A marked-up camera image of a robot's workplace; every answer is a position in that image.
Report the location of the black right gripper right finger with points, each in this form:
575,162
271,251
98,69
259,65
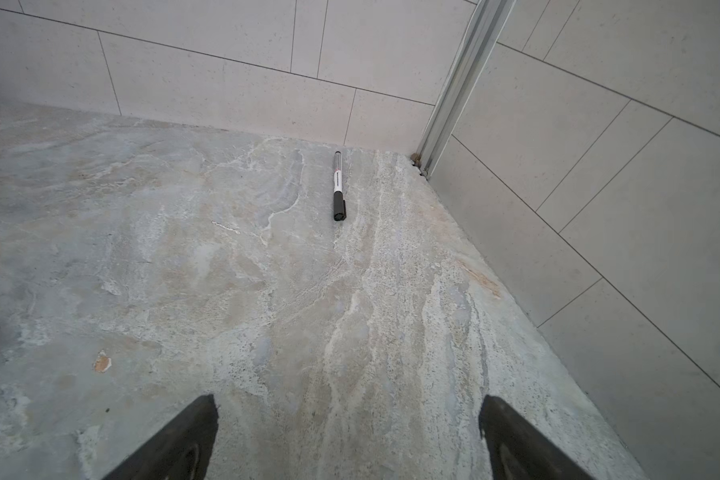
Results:
518,450

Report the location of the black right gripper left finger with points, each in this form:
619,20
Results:
182,449

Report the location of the black white marker pen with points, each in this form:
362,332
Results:
339,204

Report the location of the aluminium corner frame post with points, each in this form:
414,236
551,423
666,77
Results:
480,37

